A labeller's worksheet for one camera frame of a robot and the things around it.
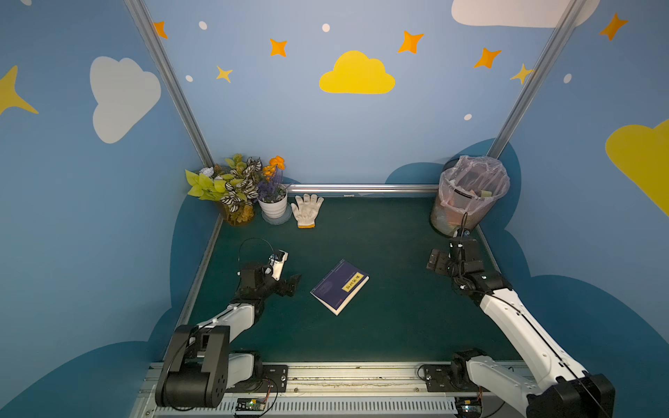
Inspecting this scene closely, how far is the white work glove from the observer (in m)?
1.13

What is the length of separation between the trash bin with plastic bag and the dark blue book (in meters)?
0.41

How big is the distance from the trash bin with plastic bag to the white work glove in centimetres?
53

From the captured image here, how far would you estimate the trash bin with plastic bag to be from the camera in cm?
90

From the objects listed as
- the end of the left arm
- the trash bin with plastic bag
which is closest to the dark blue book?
the end of the left arm
